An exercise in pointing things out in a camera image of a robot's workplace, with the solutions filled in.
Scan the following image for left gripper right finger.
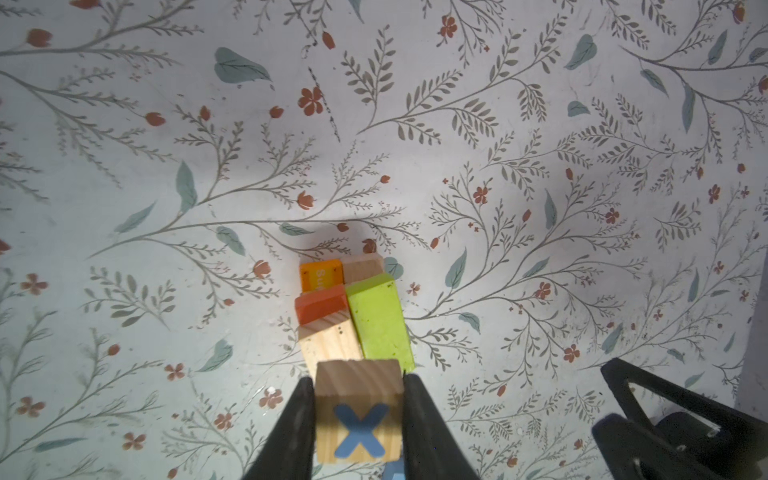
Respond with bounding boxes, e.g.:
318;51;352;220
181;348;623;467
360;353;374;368
402;374;478;480

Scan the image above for small letter cube X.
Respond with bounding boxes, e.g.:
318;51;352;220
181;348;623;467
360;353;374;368
314;360;405;464

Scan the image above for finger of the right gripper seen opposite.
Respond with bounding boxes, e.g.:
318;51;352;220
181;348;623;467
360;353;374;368
592;358;767;480

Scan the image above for blue wood block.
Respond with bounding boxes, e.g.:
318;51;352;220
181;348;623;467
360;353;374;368
381;459;406;480

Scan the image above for orange yellow cylinder block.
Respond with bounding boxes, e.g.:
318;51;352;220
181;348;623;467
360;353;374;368
299;259;344;293

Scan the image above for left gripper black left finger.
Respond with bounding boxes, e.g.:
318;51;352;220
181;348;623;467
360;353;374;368
243;377;316;480

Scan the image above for natural wood rectangular block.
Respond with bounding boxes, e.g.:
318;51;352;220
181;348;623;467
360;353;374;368
340;253;384;285

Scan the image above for green wood block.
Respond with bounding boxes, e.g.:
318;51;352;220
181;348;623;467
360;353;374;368
345;273;415;373

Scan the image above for red wood block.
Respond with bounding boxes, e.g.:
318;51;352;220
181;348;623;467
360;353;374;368
295;284;348;325

